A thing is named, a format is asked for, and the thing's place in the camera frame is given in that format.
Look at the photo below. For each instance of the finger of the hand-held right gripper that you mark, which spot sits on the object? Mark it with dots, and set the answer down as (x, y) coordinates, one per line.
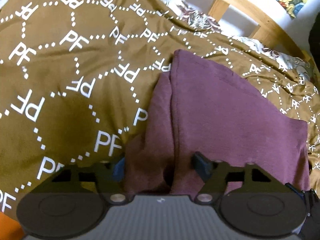
(295, 190)

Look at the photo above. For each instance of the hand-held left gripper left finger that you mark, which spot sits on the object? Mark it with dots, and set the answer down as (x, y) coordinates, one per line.
(119, 170)

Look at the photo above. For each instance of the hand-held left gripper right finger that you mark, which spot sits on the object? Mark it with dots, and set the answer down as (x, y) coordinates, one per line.
(200, 165)

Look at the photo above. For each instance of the maroon long-sleeve shirt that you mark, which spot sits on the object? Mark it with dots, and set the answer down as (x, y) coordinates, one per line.
(212, 117)

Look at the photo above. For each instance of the brown printed blanket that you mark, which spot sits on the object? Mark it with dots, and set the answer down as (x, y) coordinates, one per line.
(62, 80)

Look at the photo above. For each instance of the orange colourful mat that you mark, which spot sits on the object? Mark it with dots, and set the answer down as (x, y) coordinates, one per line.
(8, 226)

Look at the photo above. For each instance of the floral patterned bed sheet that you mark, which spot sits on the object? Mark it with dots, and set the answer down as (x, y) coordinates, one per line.
(197, 17)

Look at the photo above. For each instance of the black puffer jacket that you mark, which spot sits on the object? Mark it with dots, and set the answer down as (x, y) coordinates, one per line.
(315, 35)

